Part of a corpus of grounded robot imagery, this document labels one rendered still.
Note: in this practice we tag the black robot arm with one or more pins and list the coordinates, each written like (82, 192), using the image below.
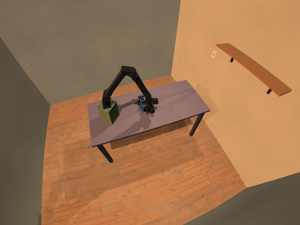
(131, 72)

